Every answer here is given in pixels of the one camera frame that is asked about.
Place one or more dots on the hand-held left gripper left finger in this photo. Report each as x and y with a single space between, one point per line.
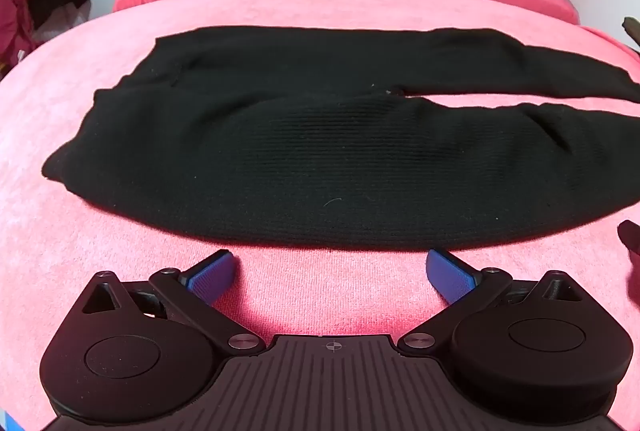
212 278

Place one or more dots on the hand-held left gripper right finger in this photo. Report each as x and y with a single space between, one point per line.
450 278

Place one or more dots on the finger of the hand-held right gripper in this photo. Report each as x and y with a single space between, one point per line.
631 241

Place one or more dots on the pink fleece blanket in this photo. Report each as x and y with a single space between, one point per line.
75 261

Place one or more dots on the black knit pants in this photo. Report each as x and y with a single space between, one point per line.
300 151

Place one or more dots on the maroon hanging garment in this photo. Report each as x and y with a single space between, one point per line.
12 31

